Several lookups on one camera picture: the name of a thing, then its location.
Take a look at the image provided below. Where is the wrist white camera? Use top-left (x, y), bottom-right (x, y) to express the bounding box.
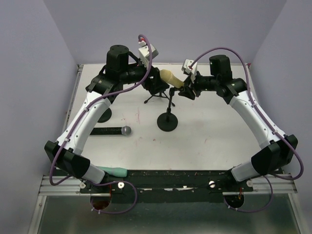
top-left (181, 59), bottom-right (197, 83)
top-left (138, 39), bottom-right (159, 68)

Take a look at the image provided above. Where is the black mounting rail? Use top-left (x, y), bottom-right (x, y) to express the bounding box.
top-left (80, 170), bottom-right (253, 204)

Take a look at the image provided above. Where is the aluminium frame rail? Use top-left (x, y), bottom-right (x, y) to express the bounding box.
top-left (39, 170), bottom-right (297, 195)

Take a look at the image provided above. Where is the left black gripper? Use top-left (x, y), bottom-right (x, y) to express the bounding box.
top-left (120, 57), bottom-right (170, 95)

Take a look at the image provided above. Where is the cream microphone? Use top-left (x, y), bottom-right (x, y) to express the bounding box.
top-left (160, 69), bottom-right (184, 89)

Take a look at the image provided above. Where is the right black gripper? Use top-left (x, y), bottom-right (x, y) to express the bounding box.
top-left (177, 69), bottom-right (218, 101)

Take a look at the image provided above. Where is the black microphone silver grille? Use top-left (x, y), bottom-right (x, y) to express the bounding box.
top-left (90, 126), bottom-right (132, 136)

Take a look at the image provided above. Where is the teal microphone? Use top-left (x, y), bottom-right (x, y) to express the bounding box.
top-left (98, 167), bottom-right (128, 178)

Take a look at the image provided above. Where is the black tripod mic stand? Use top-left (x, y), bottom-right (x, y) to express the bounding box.
top-left (144, 92), bottom-right (169, 104)

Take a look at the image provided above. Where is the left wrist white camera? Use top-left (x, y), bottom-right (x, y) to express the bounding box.
top-left (138, 39), bottom-right (159, 68)

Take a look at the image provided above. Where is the black round-base mic stand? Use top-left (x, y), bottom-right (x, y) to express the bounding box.
top-left (97, 108), bottom-right (112, 123)

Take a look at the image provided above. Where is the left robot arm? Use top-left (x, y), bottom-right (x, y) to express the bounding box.
top-left (44, 41), bottom-right (159, 193)

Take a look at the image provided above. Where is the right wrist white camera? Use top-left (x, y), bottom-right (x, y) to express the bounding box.
top-left (181, 59), bottom-right (197, 83)

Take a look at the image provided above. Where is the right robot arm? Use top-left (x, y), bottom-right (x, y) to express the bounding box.
top-left (179, 55), bottom-right (298, 191)

